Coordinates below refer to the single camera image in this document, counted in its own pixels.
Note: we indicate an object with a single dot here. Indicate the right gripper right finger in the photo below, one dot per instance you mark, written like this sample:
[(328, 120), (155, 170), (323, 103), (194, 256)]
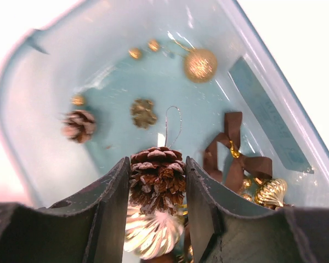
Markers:
[(225, 227)]

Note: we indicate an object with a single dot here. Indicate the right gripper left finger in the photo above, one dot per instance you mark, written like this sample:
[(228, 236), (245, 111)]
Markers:
[(88, 226)]

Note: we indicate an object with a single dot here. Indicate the large frosted pine cone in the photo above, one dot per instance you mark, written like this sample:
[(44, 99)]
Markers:
[(158, 180)]

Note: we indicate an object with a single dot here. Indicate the gold ribbed drop ornament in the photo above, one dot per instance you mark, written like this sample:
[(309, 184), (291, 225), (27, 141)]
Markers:
[(270, 192)]

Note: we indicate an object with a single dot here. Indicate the large silver gold bauble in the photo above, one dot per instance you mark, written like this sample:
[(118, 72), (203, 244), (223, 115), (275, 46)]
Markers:
[(150, 235)]

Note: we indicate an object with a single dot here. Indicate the brown ribbon gold berry sprig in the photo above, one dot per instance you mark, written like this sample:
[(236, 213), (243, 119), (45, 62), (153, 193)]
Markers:
[(258, 167)]

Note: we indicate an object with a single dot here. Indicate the gold flower ornament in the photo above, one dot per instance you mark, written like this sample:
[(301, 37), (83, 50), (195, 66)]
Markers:
[(142, 113)]

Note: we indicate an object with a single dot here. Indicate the teal plastic bin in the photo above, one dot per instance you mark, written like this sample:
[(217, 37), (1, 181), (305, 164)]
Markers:
[(103, 55)]

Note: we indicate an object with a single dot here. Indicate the gold glitter ball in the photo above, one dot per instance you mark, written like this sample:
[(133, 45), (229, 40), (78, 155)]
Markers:
[(200, 65)]

